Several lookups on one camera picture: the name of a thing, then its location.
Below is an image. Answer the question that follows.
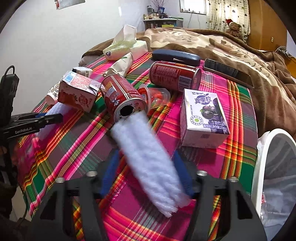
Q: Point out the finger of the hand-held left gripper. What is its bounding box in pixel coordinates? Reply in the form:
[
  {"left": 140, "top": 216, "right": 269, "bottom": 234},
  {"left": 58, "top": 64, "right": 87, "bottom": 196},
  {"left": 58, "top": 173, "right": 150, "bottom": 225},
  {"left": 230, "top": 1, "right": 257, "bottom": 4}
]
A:
[
  {"left": 11, "top": 112, "right": 49, "bottom": 121},
  {"left": 35, "top": 113, "right": 63, "bottom": 127}
]

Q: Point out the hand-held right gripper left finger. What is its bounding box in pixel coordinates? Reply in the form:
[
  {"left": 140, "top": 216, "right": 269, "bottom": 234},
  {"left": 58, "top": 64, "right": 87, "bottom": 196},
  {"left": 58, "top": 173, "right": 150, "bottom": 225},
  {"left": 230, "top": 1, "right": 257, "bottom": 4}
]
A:
[{"left": 30, "top": 149, "right": 121, "bottom": 241}]

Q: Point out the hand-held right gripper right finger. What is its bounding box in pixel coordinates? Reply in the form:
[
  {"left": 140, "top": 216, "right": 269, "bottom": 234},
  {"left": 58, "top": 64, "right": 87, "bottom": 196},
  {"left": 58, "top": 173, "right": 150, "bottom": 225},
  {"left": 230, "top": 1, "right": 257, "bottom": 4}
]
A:
[{"left": 173, "top": 152, "right": 267, "bottom": 241}]

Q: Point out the white fluffy cloth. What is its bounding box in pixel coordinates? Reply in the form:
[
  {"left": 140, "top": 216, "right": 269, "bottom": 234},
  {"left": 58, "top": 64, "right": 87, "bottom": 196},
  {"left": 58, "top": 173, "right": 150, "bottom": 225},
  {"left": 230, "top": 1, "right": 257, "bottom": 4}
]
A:
[{"left": 110, "top": 111, "right": 192, "bottom": 218}]

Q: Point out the white trash bin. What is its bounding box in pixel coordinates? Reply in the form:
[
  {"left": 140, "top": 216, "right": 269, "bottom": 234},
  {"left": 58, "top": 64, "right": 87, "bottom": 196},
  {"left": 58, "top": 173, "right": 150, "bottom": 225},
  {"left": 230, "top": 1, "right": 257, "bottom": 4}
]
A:
[{"left": 251, "top": 128, "right": 296, "bottom": 232}]

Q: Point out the clear cup with red contents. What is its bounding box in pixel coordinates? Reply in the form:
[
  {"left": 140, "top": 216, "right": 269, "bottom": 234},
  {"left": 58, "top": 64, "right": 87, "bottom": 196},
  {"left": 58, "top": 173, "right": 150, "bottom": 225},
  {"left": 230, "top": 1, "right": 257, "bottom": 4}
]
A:
[{"left": 139, "top": 85, "right": 171, "bottom": 109}]

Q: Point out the white printed cup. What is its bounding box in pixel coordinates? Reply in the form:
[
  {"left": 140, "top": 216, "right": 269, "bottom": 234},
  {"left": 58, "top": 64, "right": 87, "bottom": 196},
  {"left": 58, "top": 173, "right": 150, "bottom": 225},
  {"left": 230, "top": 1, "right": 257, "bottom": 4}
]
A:
[{"left": 45, "top": 83, "right": 59, "bottom": 105}]

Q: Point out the plaid bed sheet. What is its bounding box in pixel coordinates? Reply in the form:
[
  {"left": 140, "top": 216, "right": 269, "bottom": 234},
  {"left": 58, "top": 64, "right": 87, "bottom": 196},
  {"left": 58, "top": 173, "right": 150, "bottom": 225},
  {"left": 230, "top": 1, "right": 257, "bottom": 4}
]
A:
[{"left": 13, "top": 52, "right": 258, "bottom": 241}]

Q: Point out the red milk carton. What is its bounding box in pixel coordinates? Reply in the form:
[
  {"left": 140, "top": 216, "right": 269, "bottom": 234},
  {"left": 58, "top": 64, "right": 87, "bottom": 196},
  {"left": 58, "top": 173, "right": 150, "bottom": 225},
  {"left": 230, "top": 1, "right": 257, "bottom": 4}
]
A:
[{"left": 58, "top": 71, "right": 101, "bottom": 113}]

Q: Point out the small white carton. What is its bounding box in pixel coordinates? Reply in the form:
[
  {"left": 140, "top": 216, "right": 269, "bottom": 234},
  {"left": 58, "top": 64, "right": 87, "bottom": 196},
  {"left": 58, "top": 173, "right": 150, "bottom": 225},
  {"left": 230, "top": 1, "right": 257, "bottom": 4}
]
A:
[{"left": 72, "top": 66, "right": 93, "bottom": 78}]

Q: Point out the purple milk carton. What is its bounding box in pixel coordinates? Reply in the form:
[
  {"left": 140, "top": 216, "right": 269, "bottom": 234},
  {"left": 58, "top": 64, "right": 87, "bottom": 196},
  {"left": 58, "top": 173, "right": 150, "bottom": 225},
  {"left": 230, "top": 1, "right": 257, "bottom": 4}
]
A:
[{"left": 180, "top": 88, "right": 230, "bottom": 149}]

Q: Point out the opened red drink can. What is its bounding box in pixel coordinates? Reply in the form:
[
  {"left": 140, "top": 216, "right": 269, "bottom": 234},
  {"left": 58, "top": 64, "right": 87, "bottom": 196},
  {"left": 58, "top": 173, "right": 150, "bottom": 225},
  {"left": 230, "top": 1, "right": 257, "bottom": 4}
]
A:
[{"left": 100, "top": 74, "right": 148, "bottom": 121}]

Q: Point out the green soft tissue pack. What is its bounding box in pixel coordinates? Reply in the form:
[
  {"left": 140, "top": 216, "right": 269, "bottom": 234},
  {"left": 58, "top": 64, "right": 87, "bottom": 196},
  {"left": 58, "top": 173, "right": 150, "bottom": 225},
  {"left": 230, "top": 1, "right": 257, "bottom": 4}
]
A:
[{"left": 103, "top": 24, "right": 138, "bottom": 61}]

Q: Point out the white plastic bin liner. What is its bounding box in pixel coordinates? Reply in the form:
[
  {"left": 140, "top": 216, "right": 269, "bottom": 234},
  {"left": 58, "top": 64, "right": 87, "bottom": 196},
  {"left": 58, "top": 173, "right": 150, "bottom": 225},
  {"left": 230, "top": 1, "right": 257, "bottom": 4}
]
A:
[{"left": 257, "top": 137, "right": 296, "bottom": 227}]

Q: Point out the black smartphone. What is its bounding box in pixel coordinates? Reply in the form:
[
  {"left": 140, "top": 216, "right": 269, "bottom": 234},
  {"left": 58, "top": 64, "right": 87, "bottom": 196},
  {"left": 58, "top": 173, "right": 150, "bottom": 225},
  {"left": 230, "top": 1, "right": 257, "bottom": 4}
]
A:
[{"left": 203, "top": 59, "right": 255, "bottom": 88}]

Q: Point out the white tissue packet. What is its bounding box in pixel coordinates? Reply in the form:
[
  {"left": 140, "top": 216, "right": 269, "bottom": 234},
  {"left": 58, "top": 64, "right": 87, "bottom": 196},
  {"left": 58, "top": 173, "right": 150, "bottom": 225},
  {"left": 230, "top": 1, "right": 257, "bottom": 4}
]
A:
[{"left": 129, "top": 40, "right": 148, "bottom": 60}]

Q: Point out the dark blue glasses case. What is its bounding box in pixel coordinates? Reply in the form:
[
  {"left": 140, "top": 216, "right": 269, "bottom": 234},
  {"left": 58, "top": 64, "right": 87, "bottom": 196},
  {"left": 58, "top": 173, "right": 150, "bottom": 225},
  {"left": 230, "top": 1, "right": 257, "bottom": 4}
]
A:
[{"left": 152, "top": 49, "right": 201, "bottom": 67}]

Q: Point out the brown patterned blanket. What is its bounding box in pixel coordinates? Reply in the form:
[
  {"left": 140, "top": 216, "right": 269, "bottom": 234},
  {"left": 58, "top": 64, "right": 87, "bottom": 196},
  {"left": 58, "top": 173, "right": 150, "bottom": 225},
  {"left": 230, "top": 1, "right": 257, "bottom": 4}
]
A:
[{"left": 79, "top": 28, "right": 296, "bottom": 139}]

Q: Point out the row of bottles on shelf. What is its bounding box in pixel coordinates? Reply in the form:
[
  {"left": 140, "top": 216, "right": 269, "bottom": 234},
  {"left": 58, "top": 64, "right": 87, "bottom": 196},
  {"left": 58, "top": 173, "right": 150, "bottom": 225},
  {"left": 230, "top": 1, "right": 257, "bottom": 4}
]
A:
[{"left": 143, "top": 6, "right": 178, "bottom": 20}]

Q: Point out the small shelf unit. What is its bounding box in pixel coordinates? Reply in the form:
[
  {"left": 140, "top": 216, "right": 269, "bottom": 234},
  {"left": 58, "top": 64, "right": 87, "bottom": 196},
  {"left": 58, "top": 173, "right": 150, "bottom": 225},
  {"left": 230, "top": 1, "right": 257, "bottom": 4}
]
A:
[{"left": 143, "top": 18, "right": 184, "bottom": 30}]

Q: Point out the teddy bear with red hat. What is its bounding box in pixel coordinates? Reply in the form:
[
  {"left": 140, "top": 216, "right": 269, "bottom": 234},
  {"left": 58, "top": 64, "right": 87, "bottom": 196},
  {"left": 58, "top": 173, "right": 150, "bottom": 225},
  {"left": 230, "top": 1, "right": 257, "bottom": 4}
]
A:
[{"left": 224, "top": 19, "right": 244, "bottom": 40}]

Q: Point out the dry branch bouquet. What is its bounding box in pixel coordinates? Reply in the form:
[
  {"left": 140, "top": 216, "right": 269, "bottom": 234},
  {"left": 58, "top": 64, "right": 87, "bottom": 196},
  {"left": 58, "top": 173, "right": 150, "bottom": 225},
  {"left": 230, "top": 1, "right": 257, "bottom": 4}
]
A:
[{"left": 148, "top": 0, "right": 162, "bottom": 14}]

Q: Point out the patterned curtain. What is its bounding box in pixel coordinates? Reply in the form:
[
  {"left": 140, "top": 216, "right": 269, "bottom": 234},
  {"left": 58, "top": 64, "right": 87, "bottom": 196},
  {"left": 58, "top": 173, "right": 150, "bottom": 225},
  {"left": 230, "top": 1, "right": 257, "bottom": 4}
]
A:
[{"left": 206, "top": 0, "right": 250, "bottom": 33}]

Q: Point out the window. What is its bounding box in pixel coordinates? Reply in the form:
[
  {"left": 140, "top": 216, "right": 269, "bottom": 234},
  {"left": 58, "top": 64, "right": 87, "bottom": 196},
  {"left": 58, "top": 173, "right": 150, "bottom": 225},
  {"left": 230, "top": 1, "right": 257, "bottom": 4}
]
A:
[{"left": 179, "top": 0, "right": 207, "bottom": 15}]

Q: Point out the wooden wardrobe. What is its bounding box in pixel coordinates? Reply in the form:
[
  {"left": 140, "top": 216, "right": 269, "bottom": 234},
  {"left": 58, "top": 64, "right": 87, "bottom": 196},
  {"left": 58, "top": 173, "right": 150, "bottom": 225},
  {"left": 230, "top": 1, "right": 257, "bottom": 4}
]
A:
[{"left": 247, "top": 0, "right": 287, "bottom": 50}]

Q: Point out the grey wall unit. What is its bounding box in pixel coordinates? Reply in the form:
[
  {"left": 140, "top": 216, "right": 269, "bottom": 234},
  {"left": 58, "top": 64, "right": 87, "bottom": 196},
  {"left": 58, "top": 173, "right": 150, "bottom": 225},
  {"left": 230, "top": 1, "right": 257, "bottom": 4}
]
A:
[{"left": 54, "top": 0, "right": 85, "bottom": 10}]

